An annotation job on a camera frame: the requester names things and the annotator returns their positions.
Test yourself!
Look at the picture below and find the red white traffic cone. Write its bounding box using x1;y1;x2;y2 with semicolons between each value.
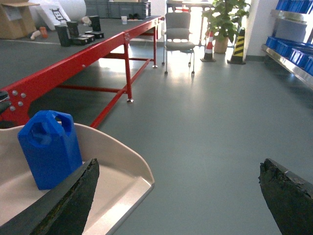
201;31;216;62

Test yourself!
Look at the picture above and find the white paper cup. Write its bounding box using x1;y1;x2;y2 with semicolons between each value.
121;16;128;24

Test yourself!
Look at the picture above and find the black box stand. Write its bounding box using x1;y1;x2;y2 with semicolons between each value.
89;15;101;32
55;24;71;47

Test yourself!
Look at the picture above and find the yellow black traffic cone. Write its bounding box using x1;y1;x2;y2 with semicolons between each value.
227;28;246;65

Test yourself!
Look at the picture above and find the grey office chair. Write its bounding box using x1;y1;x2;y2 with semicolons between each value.
162;12;196;76

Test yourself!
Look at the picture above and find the red table frame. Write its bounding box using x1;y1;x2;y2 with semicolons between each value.
0;16;164;129

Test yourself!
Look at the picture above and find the beige plastic dustpan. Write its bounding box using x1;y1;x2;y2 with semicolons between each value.
0;124;155;235

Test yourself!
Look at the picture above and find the wooden brush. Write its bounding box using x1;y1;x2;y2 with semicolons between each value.
30;30;41;40

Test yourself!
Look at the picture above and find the blue bin on shelf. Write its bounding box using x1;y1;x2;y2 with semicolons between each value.
266;36;313;57

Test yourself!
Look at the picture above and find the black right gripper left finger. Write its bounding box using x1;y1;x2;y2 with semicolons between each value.
0;159;100;235

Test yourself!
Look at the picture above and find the blue plastic jug part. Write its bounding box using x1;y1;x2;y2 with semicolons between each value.
18;110;82;190

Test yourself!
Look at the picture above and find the orange bottle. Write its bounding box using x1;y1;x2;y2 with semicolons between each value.
39;26;48;39

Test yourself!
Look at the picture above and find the black box stand near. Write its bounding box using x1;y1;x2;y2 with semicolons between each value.
55;24;71;47

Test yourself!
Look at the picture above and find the potted green plant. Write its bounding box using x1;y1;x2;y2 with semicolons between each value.
202;0;250;54

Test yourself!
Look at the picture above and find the large cardboard box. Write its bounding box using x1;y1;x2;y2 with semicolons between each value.
0;0;40;39

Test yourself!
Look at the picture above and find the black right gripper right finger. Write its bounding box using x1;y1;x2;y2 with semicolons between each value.
259;158;313;235

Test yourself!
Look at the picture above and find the stainless steel shelf rail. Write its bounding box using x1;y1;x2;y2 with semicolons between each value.
261;44;313;90

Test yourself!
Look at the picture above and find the black box stand far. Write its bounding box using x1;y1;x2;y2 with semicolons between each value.
89;15;101;32

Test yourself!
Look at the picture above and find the white foam board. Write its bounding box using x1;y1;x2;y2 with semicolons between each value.
36;2;70;31

